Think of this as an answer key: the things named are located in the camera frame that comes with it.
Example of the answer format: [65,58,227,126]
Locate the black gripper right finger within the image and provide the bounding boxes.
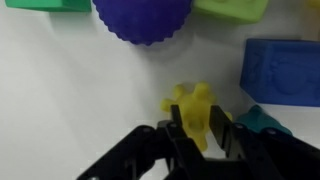
[209,105,320,180]

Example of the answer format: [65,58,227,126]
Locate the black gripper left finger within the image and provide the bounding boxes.
[75,104,206,180]

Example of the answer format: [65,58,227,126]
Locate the yellow star-shaped toy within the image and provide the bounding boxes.
[160,82,233,153]

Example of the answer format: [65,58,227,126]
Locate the teal rubber toy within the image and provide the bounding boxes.
[235,104,294,137]

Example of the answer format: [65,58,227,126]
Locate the blue embossed cube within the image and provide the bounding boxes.
[239,38,320,108]

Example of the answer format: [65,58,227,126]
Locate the purple bumpy ball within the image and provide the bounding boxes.
[91,0,194,47]

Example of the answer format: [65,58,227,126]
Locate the lime green cube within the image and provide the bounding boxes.
[192,0,270,25]

